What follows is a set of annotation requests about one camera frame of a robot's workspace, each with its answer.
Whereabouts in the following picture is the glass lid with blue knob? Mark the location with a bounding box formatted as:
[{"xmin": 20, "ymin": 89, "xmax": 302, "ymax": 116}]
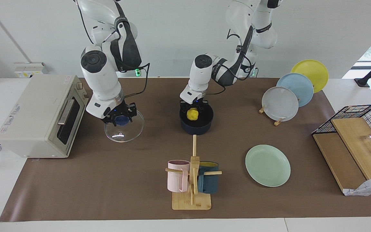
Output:
[{"xmin": 104, "ymin": 110, "xmax": 145, "ymax": 143}]

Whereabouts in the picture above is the wooden plate rack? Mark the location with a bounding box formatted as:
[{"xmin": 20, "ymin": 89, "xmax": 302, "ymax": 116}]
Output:
[{"xmin": 259, "ymin": 106, "xmax": 284, "ymax": 126}]

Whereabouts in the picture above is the grey plate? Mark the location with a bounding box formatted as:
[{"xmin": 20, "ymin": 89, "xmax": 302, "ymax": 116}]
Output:
[{"xmin": 262, "ymin": 86, "xmax": 299, "ymax": 122}]

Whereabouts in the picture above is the pale green plate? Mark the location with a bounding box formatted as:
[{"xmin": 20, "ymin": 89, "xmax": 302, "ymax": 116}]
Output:
[{"xmin": 245, "ymin": 144, "xmax": 291, "ymax": 188}]

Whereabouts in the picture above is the light blue plate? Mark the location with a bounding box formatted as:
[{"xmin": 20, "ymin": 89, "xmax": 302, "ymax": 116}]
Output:
[{"xmin": 276, "ymin": 73, "xmax": 314, "ymax": 107}]

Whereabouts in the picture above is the yellow plate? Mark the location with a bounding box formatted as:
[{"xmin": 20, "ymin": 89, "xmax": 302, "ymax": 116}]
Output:
[{"xmin": 290, "ymin": 60, "xmax": 329, "ymax": 94}]

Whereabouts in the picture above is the dark blue saucepan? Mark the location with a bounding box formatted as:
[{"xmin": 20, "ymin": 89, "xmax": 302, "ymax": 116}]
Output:
[{"xmin": 179, "ymin": 104, "xmax": 214, "ymax": 135}]

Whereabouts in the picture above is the wooden mug rack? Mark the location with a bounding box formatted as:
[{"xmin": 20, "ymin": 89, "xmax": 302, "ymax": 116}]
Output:
[{"xmin": 165, "ymin": 135, "xmax": 223, "ymax": 210}]

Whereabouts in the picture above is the pink ribbed mug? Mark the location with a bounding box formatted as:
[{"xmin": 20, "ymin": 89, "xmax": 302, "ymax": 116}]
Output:
[{"xmin": 167, "ymin": 160, "xmax": 191, "ymax": 193}]

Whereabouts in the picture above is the brown table mat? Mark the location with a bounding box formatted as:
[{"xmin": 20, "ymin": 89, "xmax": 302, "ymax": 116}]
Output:
[{"xmin": 0, "ymin": 77, "xmax": 371, "ymax": 222}]

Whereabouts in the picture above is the cream toaster oven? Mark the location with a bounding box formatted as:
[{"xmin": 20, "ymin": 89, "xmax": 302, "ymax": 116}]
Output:
[{"xmin": 0, "ymin": 75, "xmax": 89, "ymax": 159}]

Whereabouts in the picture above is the teal mug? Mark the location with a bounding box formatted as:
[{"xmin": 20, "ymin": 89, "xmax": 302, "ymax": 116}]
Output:
[{"xmin": 197, "ymin": 161, "xmax": 220, "ymax": 194}]

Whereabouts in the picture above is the brown wooden board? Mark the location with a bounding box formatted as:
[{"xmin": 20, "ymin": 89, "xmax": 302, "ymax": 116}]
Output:
[{"xmin": 313, "ymin": 133, "xmax": 367, "ymax": 193}]

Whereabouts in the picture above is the light wooden board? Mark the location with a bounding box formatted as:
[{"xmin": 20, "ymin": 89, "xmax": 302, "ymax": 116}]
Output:
[{"xmin": 330, "ymin": 118, "xmax": 371, "ymax": 180}]

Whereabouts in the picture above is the white checked cloth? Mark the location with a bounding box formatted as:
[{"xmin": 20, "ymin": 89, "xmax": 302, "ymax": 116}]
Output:
[{"xmin": 343, "ymin": 175, "xmax": 371, "ymax": 196}]

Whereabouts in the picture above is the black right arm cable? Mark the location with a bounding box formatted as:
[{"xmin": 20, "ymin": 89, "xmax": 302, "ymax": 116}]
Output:
[{"xmin": 123, "ymin": 63, "xmax": 150, "ymax": 98}]

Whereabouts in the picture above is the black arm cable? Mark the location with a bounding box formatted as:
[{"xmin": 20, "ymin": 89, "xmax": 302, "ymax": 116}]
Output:
[
  {"xmin": 123, "ymin": 63, "xmax": 150, "ymax": 98},
  {"xmin": 205, "ymin": 27, "xmax": 257, "ymax": 96}
]

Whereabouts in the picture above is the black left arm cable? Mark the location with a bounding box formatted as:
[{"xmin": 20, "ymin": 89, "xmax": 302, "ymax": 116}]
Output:
[{"xmin": 205, "ymin": 27, "xmax": 257, "ymax": 96}]

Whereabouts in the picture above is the white wall power strip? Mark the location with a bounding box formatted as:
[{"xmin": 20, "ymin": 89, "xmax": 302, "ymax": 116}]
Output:
[{"xmin": 14, "ymin": 62, "xmax": 49, "ymax": 79}]

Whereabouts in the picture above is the black wire basket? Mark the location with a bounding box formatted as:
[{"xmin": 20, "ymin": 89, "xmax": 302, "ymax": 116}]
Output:
[{"xmin": 312, "ymin": 104, "xmax": 371, "ymax": 147}]

